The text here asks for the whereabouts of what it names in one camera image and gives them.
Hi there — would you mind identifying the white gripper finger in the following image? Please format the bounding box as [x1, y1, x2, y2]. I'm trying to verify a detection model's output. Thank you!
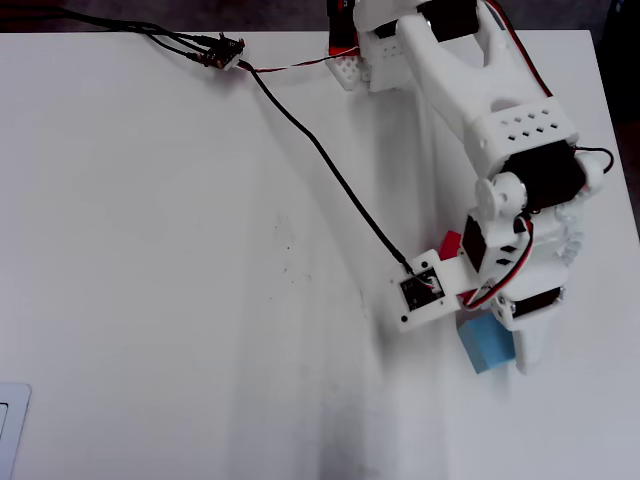
[513, 313, 552, 376]

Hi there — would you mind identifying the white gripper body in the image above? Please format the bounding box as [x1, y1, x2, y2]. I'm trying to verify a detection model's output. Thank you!
[462, 205, 585, 332]

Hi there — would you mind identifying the blue foam cube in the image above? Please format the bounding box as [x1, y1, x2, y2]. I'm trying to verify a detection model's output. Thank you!
[457, 313, 517, 375]

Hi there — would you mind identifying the red foam cube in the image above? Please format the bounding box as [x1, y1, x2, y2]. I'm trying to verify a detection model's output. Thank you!
[438, 229, 466, 261]

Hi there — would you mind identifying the red black table clamp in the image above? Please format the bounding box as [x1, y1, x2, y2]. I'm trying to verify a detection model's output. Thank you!
[327, 0, 361, 56]

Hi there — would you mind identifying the small controller circuit board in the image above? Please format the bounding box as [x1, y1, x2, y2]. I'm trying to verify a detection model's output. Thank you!
[199, 33, 246, 71]

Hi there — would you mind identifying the white tray corner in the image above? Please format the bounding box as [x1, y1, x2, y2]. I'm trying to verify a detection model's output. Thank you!
[0, 382, 32, 480]

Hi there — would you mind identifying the red white gripper wire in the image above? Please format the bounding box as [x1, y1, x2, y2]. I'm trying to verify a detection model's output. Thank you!
[462, 214, 535, 309]

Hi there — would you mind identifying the wrist camera on white mount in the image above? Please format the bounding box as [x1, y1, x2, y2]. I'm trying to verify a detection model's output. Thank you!
[391, 248, 496, 333]

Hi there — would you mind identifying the red black arm wire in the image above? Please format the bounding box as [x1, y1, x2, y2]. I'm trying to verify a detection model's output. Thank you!
[487, 0, 554, 99]

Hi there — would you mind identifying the black camera cable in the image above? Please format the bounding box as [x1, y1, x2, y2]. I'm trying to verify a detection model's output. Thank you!
[238, 58, 417, 276]

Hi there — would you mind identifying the red white servo cable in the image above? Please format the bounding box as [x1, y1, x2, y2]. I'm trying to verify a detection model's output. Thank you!
[247, 46, 362, 74]

